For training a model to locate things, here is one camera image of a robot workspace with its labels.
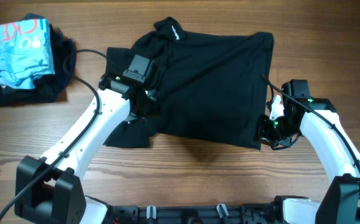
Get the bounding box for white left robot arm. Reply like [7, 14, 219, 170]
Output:
[12, 55, 158, 223]

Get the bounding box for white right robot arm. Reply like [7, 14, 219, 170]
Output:
[255, 80, 360, 223]

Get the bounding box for dark navy garment pile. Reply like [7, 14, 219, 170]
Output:
[0, 13, 75, 106]

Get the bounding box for black t-shirt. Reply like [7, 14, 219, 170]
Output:
[105, 17, 274, 149]

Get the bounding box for light blue printed t-shirt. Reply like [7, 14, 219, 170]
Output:
[0, 18, 55, 90]

